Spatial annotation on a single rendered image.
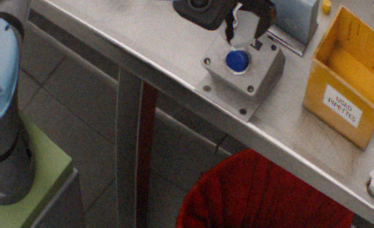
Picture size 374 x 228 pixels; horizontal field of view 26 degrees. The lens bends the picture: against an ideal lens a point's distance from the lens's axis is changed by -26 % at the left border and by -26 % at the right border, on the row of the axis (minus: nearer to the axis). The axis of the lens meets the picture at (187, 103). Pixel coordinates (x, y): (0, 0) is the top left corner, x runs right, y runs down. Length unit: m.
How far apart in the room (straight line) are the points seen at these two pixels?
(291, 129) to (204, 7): 0.29
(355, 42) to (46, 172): 0.46
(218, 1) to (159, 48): 0.30
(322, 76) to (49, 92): 1.21
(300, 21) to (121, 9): 0.23
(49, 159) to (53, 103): 1.14
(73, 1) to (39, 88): 1.00
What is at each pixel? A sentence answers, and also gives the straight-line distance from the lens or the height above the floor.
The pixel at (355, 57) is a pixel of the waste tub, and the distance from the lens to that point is 1.25.
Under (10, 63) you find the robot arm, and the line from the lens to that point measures 0.89.
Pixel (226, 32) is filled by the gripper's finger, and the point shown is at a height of 1.01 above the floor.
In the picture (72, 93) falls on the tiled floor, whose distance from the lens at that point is 2.24.
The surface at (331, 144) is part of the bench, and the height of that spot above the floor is 0.87.
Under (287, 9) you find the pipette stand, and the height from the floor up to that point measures 0.93.
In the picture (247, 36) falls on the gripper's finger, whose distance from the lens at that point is 1.04.
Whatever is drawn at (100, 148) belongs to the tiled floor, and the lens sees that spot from 2.16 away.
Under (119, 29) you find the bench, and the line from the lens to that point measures 1.23.
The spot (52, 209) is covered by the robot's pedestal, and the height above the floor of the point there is 0.86.
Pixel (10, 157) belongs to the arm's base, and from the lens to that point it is 1.00.
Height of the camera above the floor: 1.83
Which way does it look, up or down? 55 degrees down
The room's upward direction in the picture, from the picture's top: 9 degrees clockwise
